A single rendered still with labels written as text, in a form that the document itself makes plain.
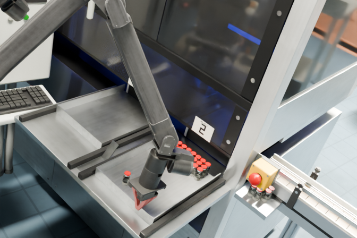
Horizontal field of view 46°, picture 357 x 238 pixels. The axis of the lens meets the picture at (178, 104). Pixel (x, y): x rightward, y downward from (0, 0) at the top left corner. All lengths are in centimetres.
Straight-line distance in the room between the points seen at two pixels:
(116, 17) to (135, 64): 13
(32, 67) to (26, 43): 90
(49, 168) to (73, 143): 90
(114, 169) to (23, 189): 120
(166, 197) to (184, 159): 23
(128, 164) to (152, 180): 28
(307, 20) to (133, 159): 73
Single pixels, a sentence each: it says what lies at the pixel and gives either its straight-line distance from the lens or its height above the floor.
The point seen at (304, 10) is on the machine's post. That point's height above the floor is 154.
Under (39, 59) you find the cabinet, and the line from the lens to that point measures 191.
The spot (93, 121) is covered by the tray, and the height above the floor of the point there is 88.
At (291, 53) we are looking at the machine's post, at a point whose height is 141.
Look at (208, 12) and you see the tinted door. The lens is 137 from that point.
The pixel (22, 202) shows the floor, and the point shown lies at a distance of 251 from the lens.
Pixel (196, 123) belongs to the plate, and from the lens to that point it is 149.
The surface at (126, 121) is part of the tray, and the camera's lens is 165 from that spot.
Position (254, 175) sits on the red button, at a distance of 138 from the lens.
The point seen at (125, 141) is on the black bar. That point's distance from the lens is 152.
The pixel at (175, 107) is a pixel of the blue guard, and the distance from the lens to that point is 153.
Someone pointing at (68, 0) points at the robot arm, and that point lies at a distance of 101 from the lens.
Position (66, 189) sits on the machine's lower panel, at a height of 18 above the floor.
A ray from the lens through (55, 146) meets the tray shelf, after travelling 149.
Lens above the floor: 184
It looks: 31 degrees down
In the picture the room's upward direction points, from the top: 16 degrees clockwise
